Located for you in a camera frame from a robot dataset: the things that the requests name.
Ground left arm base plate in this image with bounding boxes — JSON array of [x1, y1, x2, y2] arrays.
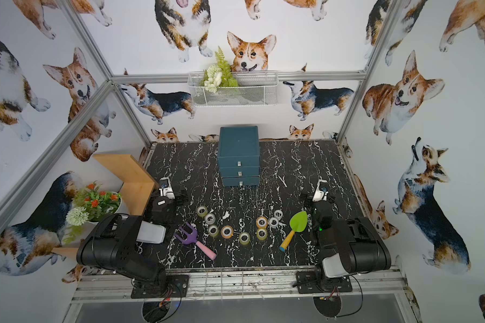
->
[[131, 275, 190, 299]]

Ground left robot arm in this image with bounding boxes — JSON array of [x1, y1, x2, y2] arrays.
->
[[76, 191, 188, 286]]

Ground green tape roll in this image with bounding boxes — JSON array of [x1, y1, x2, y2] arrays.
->
[[256, 228, 268, 241], [196, 205, 209, 218], [207, 225, 220, 238], [238, 232, 251, 246]]

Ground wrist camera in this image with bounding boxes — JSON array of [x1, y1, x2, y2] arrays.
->
[[158, 177, 175, 199], [313, 179, 329, 203]]

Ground fern and white flowers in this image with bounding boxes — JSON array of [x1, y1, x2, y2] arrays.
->
[[200, 47, 238, 94]]

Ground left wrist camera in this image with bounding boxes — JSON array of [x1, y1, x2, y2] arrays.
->
[[158, 177, 175, 199]]

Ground teal drawer cabinet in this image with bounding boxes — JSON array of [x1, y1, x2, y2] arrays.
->
[[217, 126, 260, 187]]

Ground orange tape roll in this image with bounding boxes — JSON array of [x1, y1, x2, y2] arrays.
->
[[256, 216, 268, 229], [220, 226, 234, 239]]

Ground green toy shovel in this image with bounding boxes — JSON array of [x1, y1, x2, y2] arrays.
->
[[280, 211, 309, 252]]

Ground clear tape roll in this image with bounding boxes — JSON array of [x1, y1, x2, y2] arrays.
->
[[268, 217, 280, 228], [204, 213, 216, 226], [273, 209, 284, 220]]

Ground potted red flower plant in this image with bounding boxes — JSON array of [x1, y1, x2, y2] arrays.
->
[[62, 182, 122, 245]]

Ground purple toy garden fork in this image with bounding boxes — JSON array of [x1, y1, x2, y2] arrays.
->
[[173, 222, 217, 261]]

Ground wooden corner shelf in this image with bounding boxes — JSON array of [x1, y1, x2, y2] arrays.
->
[[51, 153, 159, 259]]

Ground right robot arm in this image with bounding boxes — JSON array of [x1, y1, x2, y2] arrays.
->
[[300, 194, 392, 279]]

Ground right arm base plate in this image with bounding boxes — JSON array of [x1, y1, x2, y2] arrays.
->
[[292, 271, 353, 294]]

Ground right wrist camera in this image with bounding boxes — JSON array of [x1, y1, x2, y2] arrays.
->
[[313, 179, 329, 203]]

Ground white wire basket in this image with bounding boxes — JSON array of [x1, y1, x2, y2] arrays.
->
[[187, 72, 279, 107]]

